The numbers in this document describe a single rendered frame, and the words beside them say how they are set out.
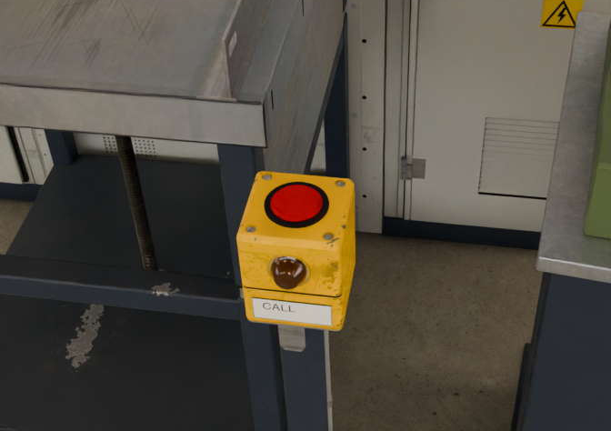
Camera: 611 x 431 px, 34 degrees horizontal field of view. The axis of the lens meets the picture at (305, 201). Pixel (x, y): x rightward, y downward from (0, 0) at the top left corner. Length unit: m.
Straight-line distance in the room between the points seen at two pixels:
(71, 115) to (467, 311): 1.04
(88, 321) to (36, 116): 0.70
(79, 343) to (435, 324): 0.64
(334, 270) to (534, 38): 0.98
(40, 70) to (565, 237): 0.54
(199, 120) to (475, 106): 0.85
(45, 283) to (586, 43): 0.71
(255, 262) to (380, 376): 1.04
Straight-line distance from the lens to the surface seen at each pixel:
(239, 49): 0.98
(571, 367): 1.08
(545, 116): 1.77
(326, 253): 0.74
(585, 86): 1.16
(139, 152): 2.00
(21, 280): 1.29
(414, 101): 1.76
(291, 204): 0.76
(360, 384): 1.77
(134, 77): 1.01
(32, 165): 2.13
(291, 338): 0.86
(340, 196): 0.77
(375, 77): 1.76
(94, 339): 1.67
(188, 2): 1.12
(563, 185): 1.02
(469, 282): 1.94
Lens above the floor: 1.43
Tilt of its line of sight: 43 degrees down
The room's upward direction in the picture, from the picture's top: 3 degrees counter-clockwise
